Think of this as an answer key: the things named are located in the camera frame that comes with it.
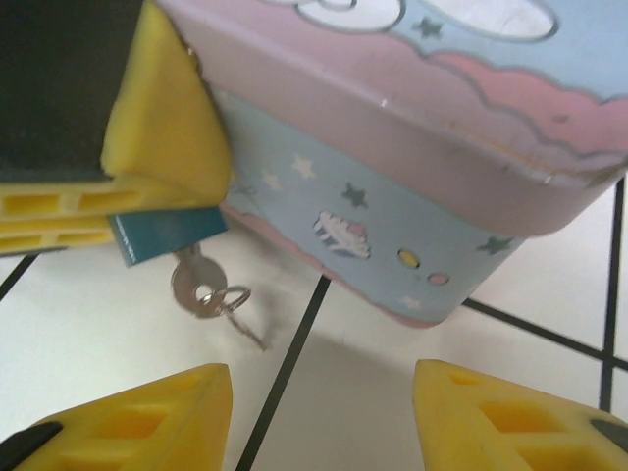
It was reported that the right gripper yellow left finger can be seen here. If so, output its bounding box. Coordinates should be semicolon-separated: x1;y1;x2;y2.
0;361;234;471

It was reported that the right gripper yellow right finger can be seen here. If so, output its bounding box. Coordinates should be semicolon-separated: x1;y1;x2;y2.
410;358;628;471

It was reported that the small teal padlock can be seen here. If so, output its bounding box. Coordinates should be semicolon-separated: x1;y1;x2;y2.
107;205;231;270

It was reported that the thin grey string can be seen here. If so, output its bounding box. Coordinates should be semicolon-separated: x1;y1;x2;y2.
223;306;276;354

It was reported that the small silver key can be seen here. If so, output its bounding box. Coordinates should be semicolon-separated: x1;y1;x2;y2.
170;243;228;321

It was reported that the small metal key ring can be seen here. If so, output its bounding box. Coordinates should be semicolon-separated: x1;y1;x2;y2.
195;284;252;316

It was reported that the light blue patterned pouch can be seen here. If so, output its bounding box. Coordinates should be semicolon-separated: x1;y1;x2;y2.
155;0;628;329

